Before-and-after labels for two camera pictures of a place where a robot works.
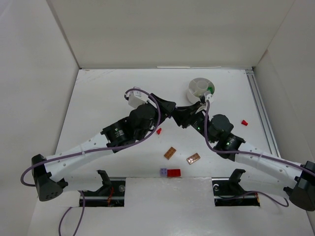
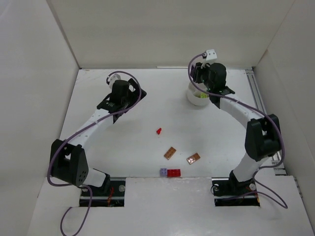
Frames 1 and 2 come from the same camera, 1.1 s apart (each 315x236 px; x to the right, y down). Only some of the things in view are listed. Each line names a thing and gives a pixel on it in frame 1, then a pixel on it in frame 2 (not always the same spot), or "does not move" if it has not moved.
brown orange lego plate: x=193 y=158 does not move
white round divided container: x=197 y=88 does not move
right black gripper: x=189 y=118 to x=197 y=73
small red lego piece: x=158 y=131 does not move
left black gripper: x=161 y=108 to x=137 y=88
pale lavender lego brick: x=163 y=172 does not move
